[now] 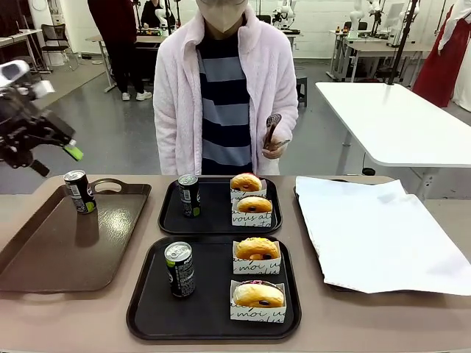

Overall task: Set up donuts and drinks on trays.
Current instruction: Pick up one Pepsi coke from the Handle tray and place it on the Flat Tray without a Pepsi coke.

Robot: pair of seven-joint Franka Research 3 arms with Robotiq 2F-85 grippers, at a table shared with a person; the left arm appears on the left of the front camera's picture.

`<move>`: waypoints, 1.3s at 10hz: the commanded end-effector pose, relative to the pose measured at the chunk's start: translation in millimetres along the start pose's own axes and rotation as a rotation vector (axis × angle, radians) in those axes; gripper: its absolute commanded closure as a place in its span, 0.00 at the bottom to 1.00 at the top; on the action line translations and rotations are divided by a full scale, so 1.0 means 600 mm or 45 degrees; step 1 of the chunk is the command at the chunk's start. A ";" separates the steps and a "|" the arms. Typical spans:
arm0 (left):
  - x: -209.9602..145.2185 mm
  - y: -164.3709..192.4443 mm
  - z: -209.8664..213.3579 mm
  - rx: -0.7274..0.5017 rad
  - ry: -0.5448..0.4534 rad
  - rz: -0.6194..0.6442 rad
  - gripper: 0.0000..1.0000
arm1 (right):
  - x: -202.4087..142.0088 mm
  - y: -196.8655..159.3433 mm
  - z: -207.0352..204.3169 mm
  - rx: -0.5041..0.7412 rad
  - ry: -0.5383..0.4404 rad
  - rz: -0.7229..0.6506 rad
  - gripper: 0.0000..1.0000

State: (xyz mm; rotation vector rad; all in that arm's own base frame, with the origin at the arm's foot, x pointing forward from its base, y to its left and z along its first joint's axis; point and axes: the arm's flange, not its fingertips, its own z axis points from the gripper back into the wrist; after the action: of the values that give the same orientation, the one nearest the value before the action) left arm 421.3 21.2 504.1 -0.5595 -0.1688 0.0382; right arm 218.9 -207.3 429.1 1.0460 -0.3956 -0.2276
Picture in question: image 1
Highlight standing person in dark clothes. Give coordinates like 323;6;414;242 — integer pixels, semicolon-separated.
87;0;152;102

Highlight bread in wrapper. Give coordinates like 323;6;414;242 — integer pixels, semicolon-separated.
231;202;274;227
230;178;268;204
230;279;286;324
232;240;281;276

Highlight gray background work table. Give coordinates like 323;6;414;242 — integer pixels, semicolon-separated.
329;29;435;84

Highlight bread in wrapper near back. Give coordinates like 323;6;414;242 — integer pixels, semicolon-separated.
232;240;281;276

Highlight bread in wrapper far back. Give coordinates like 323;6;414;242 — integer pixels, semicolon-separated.
230;178;268;204

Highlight person's left hand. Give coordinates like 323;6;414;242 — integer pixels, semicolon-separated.
262;138;291;161

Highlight background person in black top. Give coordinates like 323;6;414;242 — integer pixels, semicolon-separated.
141;0;163;31

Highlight black plastic serving tray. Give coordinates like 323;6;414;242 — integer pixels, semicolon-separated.
157;176;283;236
293;178;376;293
126;236;302;341

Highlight ring donut with dark sprinkles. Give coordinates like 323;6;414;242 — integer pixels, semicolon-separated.
233;280;285;308

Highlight black office chair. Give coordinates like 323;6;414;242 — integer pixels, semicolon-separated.
40;24;80;73

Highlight white rectangular table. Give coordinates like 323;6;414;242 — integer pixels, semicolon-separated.
315;81;471;177

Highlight light wooden side table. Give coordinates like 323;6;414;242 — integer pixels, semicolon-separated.
0;28;45;71

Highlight beige face mask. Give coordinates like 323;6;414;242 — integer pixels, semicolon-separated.
196;0;247;32

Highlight dark metal serving tongs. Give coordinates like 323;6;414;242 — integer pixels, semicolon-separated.
262;113;293;151

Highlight plain glazed ring donut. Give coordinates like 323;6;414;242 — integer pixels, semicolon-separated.
230;172;263;192
236;196;273;214

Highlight brown plastic serving tray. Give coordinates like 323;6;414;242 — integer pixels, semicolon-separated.
0;178;152;297

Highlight black stool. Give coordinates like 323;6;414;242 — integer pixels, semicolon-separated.
295;75;308;107

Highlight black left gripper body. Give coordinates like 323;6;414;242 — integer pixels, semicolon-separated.
0;86;46;168

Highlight person's left forearm pink sleeve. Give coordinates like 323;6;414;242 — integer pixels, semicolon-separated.
274;106;300;155

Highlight bread in wrapper far front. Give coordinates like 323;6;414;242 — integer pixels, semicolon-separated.
231;202;274;227

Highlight black slanted stand pole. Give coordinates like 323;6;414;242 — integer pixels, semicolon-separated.
386;0;421;86

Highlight large white paper sheet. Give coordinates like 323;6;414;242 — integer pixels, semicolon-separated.
295;175;471;297

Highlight black green drink can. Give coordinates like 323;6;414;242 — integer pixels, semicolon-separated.
63;169;97;215
177;174;202;218
163;241;196;298

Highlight gray desk with black equipment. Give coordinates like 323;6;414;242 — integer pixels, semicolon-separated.
85;31;163;93

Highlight person in pink fleece jacket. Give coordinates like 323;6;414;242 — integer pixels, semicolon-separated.
152;0;300;177

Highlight ring donut with yellow topping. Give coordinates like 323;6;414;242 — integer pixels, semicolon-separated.
234;237;280;261

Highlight bread in wrapper near front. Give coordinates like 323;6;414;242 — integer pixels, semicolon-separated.
230;279;286;324

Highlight person's right forearm pink sleeve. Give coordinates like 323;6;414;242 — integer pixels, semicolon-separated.
153;110;178;176

